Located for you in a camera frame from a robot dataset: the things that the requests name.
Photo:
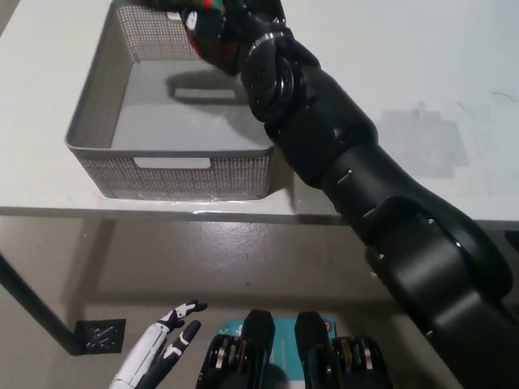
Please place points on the clear tape patch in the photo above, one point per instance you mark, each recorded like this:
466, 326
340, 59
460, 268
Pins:
425, 142

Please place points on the red green coffee bean bag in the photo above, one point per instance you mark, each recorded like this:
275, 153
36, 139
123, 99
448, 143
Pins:
211, 4

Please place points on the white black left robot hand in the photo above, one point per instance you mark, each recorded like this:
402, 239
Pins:
154, 352

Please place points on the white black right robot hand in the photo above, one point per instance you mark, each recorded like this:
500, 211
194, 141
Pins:
251, 16

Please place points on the black floor pad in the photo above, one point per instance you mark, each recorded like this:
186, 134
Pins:
101, 336

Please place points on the black robot legs with teal base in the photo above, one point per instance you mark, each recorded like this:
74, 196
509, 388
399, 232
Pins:
259, 336

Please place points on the grey perforated plastic basket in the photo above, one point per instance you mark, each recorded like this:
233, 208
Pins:
170, 166

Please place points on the black metal table leg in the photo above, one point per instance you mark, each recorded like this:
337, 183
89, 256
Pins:
36, 306

